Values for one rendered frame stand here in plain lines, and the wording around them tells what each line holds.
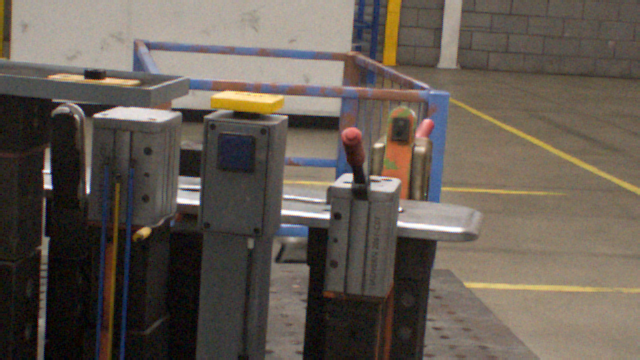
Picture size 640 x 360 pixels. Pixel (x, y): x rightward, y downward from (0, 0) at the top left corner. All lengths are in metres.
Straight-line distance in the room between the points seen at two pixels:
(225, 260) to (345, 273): 0.19
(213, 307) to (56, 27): 8.32
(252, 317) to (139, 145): 0.26
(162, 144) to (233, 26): 8.17
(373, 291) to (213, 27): 8.23
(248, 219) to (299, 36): 8.44
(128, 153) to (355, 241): 0.26
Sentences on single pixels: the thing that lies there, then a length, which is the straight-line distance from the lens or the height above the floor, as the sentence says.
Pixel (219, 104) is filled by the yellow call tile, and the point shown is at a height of 1.15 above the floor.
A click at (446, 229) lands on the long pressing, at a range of 1.53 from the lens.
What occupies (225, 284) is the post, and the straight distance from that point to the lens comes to 1.30.
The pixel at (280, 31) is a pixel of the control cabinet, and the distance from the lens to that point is 9.67.
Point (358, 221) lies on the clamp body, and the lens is 1.42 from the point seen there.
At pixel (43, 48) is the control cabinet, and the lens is 9.60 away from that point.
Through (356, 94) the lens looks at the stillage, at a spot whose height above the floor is 0.93.
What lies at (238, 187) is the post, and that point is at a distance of 1.27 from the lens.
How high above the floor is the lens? 1.31
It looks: 10 degrees down
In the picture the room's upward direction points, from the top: 4 degrees clockwise
